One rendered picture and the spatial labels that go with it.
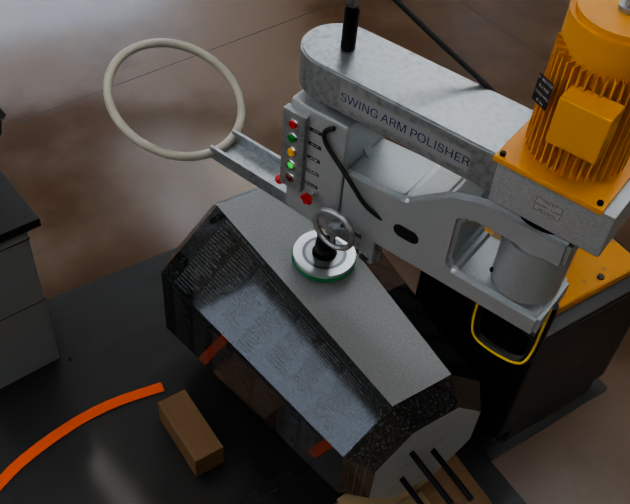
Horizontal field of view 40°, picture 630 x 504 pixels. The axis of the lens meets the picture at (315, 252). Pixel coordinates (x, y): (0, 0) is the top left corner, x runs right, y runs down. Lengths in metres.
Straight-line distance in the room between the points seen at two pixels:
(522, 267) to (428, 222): 0.28
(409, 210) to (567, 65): 0.69
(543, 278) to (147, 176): 2.60
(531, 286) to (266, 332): 0.97
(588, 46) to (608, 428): 2.24
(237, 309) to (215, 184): 1.51
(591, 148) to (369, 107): 0.62
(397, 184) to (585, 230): 0.58
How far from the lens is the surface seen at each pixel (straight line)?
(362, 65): 2.31
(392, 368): 2.71
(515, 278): 2.33
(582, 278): 3.18
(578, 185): 2.06
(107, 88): 2.94
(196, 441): 3.33
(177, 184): 4.40
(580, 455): 3.70
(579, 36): 1.87
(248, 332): 2.93
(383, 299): 2.87
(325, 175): 2.50
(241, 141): 2.95
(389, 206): 2.42
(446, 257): 2.42
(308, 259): 2.87
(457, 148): 2.15
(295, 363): 2.81
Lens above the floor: 3.02
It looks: 48 degrees down
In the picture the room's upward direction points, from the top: 6 degrees clockwise
